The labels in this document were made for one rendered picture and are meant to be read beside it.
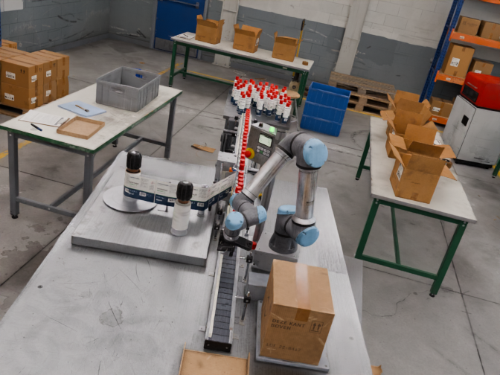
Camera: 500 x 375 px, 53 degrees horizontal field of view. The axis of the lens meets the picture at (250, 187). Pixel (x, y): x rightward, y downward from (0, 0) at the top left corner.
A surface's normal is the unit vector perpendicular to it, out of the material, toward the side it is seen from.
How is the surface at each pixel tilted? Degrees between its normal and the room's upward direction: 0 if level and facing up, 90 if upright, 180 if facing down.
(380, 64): 90
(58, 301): 0
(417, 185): 90
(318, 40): 90
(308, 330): 90
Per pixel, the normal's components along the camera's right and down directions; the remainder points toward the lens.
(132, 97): -0.16, 0.41
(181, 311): 0.18, -0.88
